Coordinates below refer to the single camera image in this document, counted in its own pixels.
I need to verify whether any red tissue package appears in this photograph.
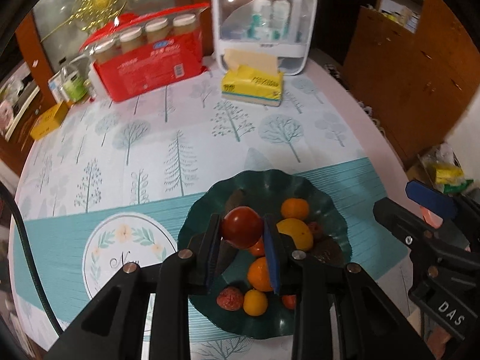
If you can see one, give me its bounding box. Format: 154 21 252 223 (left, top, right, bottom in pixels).
80 2 210 102

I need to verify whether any small yellow orange fruit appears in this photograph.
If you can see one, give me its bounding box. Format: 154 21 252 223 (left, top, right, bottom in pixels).
243 289 269 317

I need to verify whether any white cosmetics organizer box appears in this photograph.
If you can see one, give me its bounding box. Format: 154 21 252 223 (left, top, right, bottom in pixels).
211 0 317 76

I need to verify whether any pack of four jars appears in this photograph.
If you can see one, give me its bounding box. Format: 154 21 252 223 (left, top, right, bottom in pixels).
84 9 199 64

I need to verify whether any large yellow orange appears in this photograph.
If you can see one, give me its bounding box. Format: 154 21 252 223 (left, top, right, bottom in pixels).
277 218 314 251

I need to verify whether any dark avocado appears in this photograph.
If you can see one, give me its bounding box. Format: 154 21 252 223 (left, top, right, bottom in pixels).
311 236 345 267

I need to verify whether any patterned tablecloth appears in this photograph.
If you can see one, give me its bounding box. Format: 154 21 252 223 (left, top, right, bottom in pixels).
16 63 415 327

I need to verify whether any overripe brown banana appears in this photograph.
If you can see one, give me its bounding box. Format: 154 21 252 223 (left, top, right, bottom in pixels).
215 189 246 276

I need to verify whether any small red tomato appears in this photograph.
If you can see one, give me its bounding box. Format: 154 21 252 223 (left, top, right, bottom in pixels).
221 205 264 250

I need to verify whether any glass door with gold ornament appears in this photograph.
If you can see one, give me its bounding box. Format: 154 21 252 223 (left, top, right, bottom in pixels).
32 0 193 71

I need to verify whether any black cable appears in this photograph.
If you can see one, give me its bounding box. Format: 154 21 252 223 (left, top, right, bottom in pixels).
0 183 65 337

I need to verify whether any small red fruit behind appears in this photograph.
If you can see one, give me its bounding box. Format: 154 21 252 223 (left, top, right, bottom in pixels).
281 295 296 311

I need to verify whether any yellow cardboard box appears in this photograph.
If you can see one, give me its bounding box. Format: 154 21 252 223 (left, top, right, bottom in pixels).
30 101 69 141

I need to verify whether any wooden shelf cabinet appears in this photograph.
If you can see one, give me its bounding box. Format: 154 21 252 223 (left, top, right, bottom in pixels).
342 0 479 167

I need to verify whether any dark green scalloped plate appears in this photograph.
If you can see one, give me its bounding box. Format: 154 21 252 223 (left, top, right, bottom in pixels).
177 167 352 342

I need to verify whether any orange tangerine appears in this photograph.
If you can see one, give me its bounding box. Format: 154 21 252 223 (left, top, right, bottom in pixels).
247 257 273 293
281 197 310 221

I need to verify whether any green label bottle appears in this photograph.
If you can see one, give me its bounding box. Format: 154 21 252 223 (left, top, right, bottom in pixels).
60 64 88 102

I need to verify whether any yellow tissue box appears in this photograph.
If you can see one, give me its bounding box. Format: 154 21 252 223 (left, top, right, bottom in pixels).
220 49 283 107

